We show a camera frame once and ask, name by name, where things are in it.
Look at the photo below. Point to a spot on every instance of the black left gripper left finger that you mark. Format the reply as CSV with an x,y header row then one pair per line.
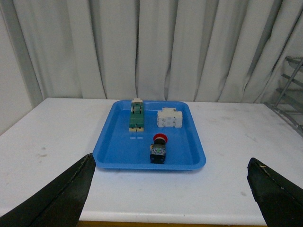
x,y
59,203

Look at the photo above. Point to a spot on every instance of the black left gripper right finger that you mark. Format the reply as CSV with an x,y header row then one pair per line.
x,y
280,200

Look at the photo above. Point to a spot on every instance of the red emergency stop button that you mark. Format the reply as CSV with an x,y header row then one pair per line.
x,y
158,149

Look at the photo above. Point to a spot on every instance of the blue plastic tray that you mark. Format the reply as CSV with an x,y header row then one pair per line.
x,y
119,148

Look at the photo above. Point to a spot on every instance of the green terminal block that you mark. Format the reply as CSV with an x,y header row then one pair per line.
x,y
136,122

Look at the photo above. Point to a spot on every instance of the white circuit breaker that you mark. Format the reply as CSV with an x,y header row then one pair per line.
x,y
169,117

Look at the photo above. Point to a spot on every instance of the grey curtain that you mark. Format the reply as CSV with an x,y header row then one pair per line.
x,y
185,50

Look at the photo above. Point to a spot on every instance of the silver mesh rack frame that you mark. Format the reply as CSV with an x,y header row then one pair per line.
x,y
289,104

